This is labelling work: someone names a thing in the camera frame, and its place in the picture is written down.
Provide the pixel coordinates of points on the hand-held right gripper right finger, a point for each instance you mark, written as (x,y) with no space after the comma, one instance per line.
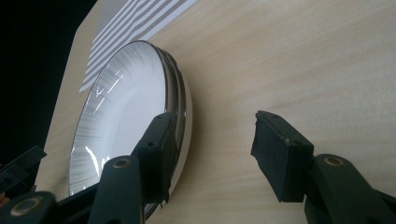
(280,155)

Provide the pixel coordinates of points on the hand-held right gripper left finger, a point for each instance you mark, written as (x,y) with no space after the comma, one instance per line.
(155,155)

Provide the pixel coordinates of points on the white plate with dark rim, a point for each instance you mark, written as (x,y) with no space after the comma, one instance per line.
(188,124)
(130,93)

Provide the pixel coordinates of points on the grey striped placemat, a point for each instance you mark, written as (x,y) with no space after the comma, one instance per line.
(124,25)

